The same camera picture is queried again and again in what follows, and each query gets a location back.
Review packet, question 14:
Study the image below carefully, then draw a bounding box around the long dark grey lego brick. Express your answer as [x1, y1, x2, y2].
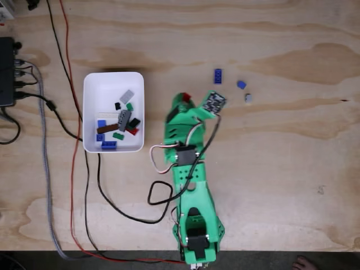
[117, 109, 133, 132]

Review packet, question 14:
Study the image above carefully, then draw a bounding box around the long brown lego brick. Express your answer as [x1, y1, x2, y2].
[97, 123, 120, 134]

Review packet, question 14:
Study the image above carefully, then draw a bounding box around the white plastic bin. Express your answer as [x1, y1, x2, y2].
[83, 71, 146, 154]

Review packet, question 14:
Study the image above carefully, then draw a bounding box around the black usb hub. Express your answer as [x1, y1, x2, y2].
[0, 37, 16, 107]

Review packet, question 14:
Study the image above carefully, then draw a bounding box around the person's foot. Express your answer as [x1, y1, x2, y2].
[292, 255, 317, 270]

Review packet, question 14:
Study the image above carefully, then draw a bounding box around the white device box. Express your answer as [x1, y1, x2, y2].
[0, 0, 15, 20]

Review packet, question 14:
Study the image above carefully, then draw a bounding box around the black camera circuit board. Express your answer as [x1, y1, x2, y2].
[201, 90, 228, 116]

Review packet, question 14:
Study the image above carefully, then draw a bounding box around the white red servo wire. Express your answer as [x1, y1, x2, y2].
[149, 120, 206, 174]

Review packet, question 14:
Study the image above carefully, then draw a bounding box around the thick black camera cable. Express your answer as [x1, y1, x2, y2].
[14, 91, 222, 224]

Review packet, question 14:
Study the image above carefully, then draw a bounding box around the grey braided cable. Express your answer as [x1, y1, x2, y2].
[15, 58, 93, 261]

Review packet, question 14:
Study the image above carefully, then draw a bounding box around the thin red wire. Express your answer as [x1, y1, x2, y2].
[58, 0, 189, 265]

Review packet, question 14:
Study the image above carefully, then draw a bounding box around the thin black wire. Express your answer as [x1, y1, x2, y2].
[46, 0, 186, 264]

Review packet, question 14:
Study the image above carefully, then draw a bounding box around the black looped cable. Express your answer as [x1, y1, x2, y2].
[0, 108, 22, 146]

